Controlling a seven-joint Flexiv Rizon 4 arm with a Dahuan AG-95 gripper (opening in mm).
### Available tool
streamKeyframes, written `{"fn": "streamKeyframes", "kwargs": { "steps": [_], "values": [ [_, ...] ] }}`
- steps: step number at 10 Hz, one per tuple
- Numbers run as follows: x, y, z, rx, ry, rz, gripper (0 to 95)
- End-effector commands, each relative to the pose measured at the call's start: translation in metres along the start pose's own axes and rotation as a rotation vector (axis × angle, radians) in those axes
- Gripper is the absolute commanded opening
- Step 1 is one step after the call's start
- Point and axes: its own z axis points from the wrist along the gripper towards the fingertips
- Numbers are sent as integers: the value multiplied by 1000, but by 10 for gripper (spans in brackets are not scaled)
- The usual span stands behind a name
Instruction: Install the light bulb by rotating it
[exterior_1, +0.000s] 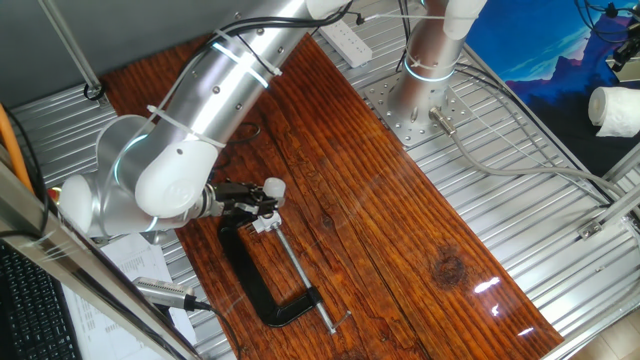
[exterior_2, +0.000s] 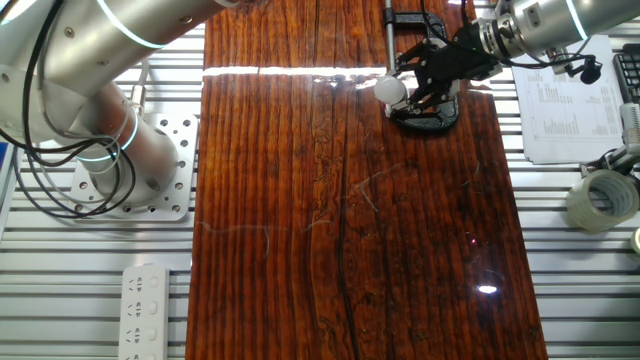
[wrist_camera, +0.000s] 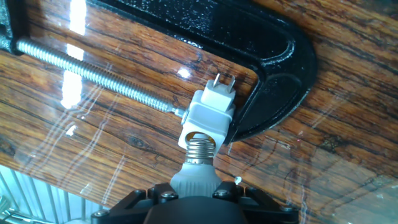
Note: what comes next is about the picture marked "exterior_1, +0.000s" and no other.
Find black exterior camera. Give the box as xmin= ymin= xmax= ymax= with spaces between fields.
xmin=612 ymin=37 xmax=640 ymax=66

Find white light bulb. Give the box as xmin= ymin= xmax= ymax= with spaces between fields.
xmin=263 ymin=177 xmax=287 ymax=209

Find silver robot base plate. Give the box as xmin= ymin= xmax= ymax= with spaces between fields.
xmin=362 ymin=74 xmax=474 ymax=149

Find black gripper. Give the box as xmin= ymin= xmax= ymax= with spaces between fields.
xmin=205 ymin=182 xmax=280 ymax=221

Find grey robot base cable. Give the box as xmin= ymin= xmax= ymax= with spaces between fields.
xmin=428 ymin=106 xmax=614 ymax=206

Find silver ribbed handheld device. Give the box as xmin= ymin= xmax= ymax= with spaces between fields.
xmin=132 ymin=276 xmax=199 ymax=312

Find black keyboard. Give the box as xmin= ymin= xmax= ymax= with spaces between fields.
xmin=0 ymin=242 xmax=84 ymax=360

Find black C-clamp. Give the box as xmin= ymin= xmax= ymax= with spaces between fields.
xmin=217 ymin=214 xmax=352 ymax=336

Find orange pipe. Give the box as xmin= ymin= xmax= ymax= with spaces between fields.
xmin=0 ymin=102 xmax=34 ymax=194

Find beige box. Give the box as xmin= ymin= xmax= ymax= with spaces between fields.
xmin=605 ymin=53 xmax=640 ymax=84

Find aluminium frame profile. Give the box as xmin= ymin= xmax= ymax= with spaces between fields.
xmin=578 ymin=144 xmax=640 ymax=241

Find white bulb socket adapter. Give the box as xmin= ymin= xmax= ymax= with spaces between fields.
xmin=251 ymin=212 xmax=282 ymax=235

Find black handheld device cable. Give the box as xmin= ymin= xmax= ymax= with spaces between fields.
xmin=192 ymin=299 xmax=242 ymax=360

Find blue mountain poster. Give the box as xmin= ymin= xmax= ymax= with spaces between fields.
xmin=464 ymin=0 xmax=640 ymax=176

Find white toilet paper roll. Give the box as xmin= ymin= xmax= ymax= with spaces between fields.
xmin=588 ymin=86 xmax=640 ymax=139

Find steel frame beam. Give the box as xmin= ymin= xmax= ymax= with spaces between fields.
xmin=0 ymin=144 xmax=201 ymax=360

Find printed paper sheets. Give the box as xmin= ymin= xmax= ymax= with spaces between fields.
xmin=62 ymin=227 xmax=199 ymax=360

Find white power strip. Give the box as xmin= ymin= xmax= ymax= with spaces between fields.
xmin=319 ymin=19 xmax=374 ymax=69

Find brown wooden board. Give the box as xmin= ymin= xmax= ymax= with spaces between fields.
xmin=99 ymin=32 xmax=565 ymax=360

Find diagonal aluminium frame post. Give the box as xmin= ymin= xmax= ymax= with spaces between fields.
xmin=37 ymin=0 xmax=109 ymax=106

